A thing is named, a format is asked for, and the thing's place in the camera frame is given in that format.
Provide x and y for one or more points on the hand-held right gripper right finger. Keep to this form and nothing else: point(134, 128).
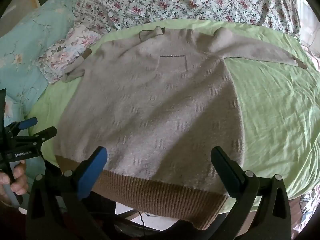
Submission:
point(226, 172)

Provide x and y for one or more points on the white floral quilt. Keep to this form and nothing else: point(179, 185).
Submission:
point(190, 2)

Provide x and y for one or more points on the light green bed sheet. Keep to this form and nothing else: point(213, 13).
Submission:
point(270, 120)

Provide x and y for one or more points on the small floral pillow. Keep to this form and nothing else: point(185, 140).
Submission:
point(65, 52)

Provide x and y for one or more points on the person's left hand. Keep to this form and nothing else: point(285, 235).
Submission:
point(18, 182)

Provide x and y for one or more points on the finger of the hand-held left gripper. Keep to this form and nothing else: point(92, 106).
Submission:
point(47, 132)
point(28, 123)

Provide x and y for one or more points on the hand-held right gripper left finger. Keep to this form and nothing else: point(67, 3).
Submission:
point(92, 173)

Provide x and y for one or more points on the light blue floral blanket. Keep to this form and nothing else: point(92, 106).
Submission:
point(27, 52)

